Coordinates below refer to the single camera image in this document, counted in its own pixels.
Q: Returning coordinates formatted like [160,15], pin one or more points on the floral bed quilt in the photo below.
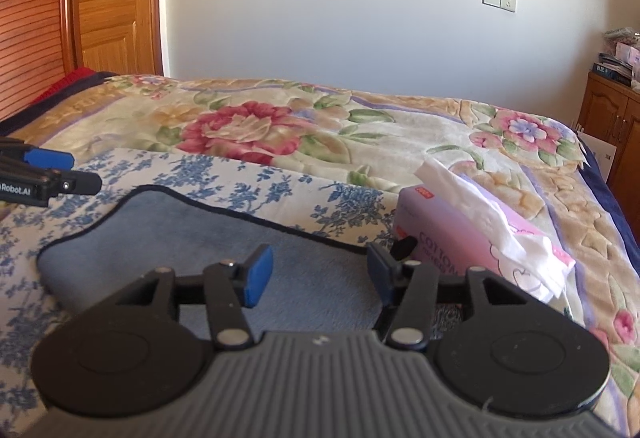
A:
[529,161]

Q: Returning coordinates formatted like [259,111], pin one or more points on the pink box on cabinet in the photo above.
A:
[628,54]

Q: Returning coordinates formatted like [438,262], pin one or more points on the wooden sideboard cabinet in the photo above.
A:
[610,112]

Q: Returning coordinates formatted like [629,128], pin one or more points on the purple grey microfiber towel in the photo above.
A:
[317,284]

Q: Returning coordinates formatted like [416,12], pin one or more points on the pink tissue box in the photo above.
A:
[458,224]

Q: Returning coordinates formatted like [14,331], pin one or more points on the red blanket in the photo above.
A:
[69,79]

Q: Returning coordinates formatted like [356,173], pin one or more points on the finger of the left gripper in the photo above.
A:
[72,182]
[38,157]

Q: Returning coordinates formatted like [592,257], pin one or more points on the stack of books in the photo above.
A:
[613,69]

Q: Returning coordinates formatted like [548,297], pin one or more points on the wooden louvered wardrobe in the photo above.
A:
[36,49]

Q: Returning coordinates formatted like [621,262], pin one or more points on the blue floral white cloth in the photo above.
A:
[321,207]

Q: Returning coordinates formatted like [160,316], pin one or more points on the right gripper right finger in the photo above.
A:
[408,294]

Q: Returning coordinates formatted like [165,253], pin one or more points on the navy blue bed sheet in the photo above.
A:
[593,178]

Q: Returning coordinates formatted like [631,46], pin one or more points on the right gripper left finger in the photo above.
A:
[229,287]

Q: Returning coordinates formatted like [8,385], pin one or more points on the white cardboard box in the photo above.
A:
[603,152]

